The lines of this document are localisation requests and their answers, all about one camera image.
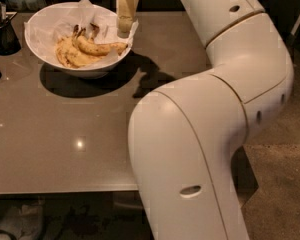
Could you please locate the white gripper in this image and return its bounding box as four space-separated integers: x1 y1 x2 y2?
116 0 139 33

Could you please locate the white paper liner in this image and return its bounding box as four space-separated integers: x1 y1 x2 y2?
23 0 139 70

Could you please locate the lower yellow banana bunch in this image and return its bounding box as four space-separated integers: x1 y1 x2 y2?
55 37 102 68

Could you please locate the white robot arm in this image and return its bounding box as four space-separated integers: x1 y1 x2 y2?
128 0 294 240

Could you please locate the black mesh utensil holder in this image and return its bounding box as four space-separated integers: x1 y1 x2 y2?
0 2 21 56

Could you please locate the metal drawer handle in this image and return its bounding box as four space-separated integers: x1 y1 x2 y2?
113 191 143 210

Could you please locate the white ceramic bowl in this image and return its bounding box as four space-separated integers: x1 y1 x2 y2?
24 1 134 80

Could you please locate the spotted yellow banana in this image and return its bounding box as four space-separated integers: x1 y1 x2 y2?
72 23 128 56

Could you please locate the white cloth under table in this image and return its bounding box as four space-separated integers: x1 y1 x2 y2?
0 200 43 240

